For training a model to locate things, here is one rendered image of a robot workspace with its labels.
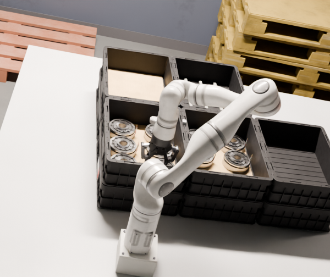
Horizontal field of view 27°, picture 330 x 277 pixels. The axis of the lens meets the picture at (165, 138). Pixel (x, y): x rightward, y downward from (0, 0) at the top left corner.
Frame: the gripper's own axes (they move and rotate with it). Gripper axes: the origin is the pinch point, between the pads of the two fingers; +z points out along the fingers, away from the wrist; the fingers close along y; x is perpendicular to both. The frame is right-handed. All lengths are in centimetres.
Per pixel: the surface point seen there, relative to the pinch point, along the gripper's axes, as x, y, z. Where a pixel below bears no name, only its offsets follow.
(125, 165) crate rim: -9.0, -12.4, -5.8
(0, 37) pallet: 212, -69, 78
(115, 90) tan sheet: 52, -12, 4
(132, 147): 10.1, -7.5, 0.7
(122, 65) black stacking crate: 69, -9, 2
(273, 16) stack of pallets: 160, 85, 9
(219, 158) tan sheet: 13.1, 27.0, 3.7
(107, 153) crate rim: -4.5, -18.4, -6.6
